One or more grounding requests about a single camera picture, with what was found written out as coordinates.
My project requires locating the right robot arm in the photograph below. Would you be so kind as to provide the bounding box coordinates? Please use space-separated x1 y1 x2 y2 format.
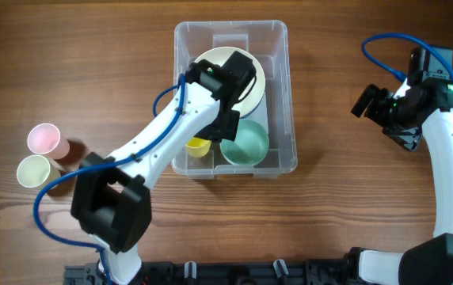
352 47 453 284

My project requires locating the pink cup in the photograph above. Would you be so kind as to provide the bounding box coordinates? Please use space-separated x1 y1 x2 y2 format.
27 123 70 160

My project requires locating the clear plastic storage container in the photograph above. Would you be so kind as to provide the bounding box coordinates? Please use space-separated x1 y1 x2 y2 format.
172 20 298 179

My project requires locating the pale green cup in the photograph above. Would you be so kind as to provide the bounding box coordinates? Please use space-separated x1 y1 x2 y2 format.
17 154 61 190

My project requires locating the cream bowl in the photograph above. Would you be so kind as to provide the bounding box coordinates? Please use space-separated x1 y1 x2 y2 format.
194 47 266 118

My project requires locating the yellow cup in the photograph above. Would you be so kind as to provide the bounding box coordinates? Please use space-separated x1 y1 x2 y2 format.
185 137 211 158

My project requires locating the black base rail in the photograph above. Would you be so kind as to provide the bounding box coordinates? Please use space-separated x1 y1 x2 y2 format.
63 259 370 285

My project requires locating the mint green small bowl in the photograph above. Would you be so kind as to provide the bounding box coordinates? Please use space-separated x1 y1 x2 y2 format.
219 120 269 165

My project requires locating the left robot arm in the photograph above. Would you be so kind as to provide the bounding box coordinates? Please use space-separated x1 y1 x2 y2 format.
70 51 257 284

